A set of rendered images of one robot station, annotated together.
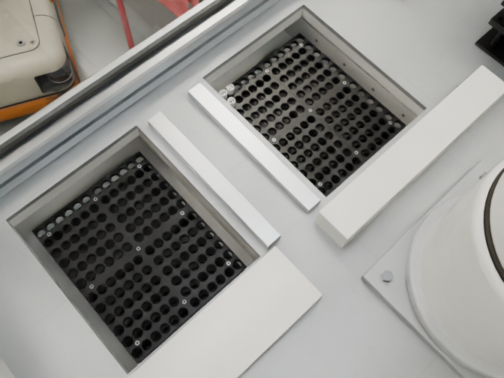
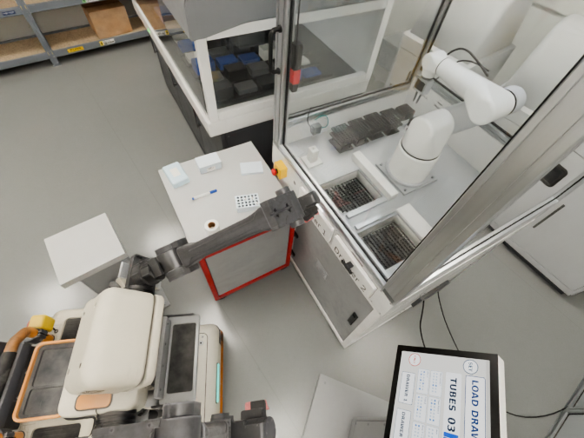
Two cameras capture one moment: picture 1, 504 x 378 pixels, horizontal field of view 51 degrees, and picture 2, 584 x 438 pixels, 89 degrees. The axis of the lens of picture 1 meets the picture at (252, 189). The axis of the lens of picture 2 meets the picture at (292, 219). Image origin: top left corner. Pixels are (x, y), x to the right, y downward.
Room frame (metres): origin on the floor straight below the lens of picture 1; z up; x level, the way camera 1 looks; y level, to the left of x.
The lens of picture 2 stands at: (0.48, 0.94, 2.07)
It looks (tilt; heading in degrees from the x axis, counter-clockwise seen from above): 56 degrees down; 282
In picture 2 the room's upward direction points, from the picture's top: 7 degrees clockwise
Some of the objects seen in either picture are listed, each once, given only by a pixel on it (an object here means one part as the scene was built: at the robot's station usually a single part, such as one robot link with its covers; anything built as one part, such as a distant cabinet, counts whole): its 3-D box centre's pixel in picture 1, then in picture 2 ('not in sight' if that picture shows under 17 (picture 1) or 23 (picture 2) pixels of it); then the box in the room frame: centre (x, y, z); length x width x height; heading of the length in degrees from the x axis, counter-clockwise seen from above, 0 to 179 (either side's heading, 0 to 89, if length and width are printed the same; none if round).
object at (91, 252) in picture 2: not in sight; (117, 277); (1.53, 0.57, 0.38); 0.30 x 0.30 x 0.76; 55
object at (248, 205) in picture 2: not in sight; (247, 202); (0.92, 0.07, 0.78); 0.12 x 0.08 x 0.04; 32
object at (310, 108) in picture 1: (307, 121); not in sight; (0.42, -0.07, 0.87); 0.22 x 0.18 x 0.06; 48
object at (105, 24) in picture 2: not in sight; (107, 17); (3.73, -2.23, 0.28); 0.41 x 0.32 x 0.28; 55
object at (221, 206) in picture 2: not in sight; (233, 227); (1.06, 0.02, 0.38); 0.62 x 0.58 x 0.76; 138
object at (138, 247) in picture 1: (142, 255); not in sight; (0.19, 0.14, 0.87); 0.22 x 0.18 x 0.06; 48
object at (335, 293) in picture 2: not in sight; (369, 233); (0.19, -0.25, 0.40); 1.03 x 0.95 x 0.80; 138
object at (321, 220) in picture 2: not in sight; (315, 213); (0.55, 0.07, 0.87); 0.29 x 0.02 x 0.11; 138
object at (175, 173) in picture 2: not in sight; (175, 175); (1.36, 0.03, 0.78); 0.15 x 0.10 x 0.04; 144
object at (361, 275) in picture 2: not in sight; (351, 266); (0.32, 0.29, 0.87); 0.29 x 0.02 x 0.11; 138
